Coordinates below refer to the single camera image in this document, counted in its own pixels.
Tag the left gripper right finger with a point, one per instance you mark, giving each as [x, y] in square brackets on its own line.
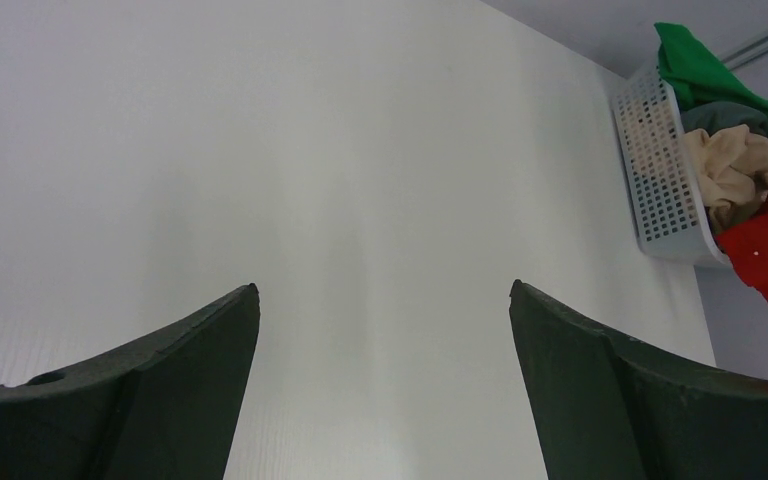
[610, 406]

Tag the white plastic basket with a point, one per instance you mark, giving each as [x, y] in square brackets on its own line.
[670, 219]

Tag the grey t shirt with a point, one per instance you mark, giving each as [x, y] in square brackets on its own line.
[715, 116]

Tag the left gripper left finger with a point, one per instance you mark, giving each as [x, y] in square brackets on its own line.
[162, 406]

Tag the beige t shirt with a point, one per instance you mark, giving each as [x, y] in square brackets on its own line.
[732, 172]

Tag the green t shirt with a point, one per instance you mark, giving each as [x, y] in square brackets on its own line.
[696, 75]

